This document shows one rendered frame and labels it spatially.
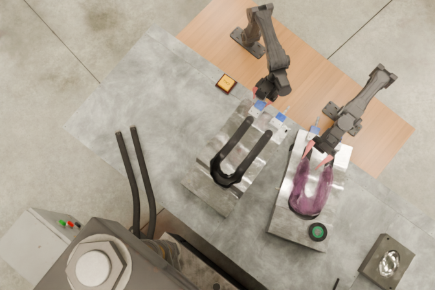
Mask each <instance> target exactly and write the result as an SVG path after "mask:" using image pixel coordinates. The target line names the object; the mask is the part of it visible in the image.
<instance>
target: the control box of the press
mask: <svg viewBox="0 0 435 290"><path fill-rule="evenodd" d="M83 228H84V225H83V224H81V223H80V222H79V221H78V220H77V219H75V218H74V217H73V216H72V215H68V214H62V213H58V212H51V211H48V210H41V209H37V208H29V209H28V210H25V211H24V213H22V215H21V216H20V217H19V218H18V219H17V221H16V222H15V223H14V224H13V225H12V226H11V227H10V228H9V230H8V231H7V232H6V233H5V235H4V236H3V237H2V238H1V239H0V257H1V258H2V259H3V260H4V261H5V262H6V263H7V264H9V265H10V266H11V267H12V268H13V269H15V270H16V271H17V272H18V273H19V274H20V275H21V276H22V277H23V278H25V279H26V280H27V281H28V282H30V283H31V284H32V285H33V286H34V287H35V286H36V285H37V284H38V282H39V281H40V280H41V279H42V278H43V277H44V275H45V274H46V273H47V271H48V270H49V269H50V268H51V267H52V265H53V264H54V263H55V261H56V260H57V259H58V258H59V257H60V256H61V254H62V253H63V252H64V250H65V249H66V248H67V247H68V246H69V244H70V243H71V242H72V241H73V239H75V237H76V236H77V235H78V233H79V232H80V231H81V230H82V229H83Z"/></svg>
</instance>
